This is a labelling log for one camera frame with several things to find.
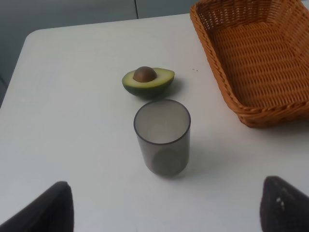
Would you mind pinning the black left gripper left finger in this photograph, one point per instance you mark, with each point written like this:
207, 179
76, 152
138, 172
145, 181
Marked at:
52, 211

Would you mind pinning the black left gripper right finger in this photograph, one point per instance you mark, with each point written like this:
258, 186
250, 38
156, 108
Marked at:
283, 207

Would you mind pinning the orange wicker basket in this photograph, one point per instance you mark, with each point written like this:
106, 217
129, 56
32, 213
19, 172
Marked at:
258, 52

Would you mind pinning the grey translucent plastic cup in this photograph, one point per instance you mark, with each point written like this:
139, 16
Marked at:
163, 132

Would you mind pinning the halved avocado with pit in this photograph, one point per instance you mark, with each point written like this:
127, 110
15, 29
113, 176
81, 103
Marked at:
147, 82

